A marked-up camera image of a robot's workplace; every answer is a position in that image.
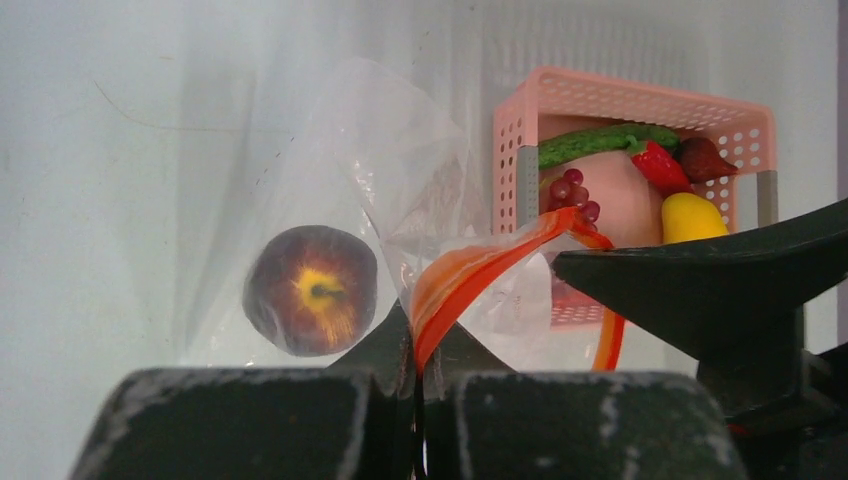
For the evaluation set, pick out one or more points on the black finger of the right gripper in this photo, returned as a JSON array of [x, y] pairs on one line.
[[736, 305]]

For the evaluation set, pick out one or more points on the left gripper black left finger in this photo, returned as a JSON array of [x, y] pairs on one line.
[[350, 420]]

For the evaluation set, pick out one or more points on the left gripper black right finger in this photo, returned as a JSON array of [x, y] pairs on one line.
[[482, 420]]

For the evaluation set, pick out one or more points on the clear zip bag orange zipper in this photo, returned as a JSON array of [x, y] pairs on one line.
[[380, 160]]

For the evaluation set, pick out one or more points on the pink plastic basket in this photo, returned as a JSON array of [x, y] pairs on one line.
[[553, 101]]

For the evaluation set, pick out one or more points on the yellow mango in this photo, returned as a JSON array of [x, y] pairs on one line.
[[688, 217]]

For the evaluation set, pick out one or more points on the pink peach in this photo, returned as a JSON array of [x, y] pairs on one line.
[[630, 209]]

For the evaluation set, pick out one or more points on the red strawberry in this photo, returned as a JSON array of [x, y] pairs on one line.
[[701, 160]]

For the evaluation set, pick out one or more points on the red chili pepper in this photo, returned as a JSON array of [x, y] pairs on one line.
[[658, 167]]

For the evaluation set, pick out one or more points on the red grape bunch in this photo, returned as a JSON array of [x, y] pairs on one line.
[[568, 190]]

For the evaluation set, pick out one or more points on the green cucumber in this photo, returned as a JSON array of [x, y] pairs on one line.
[[574, 145]]

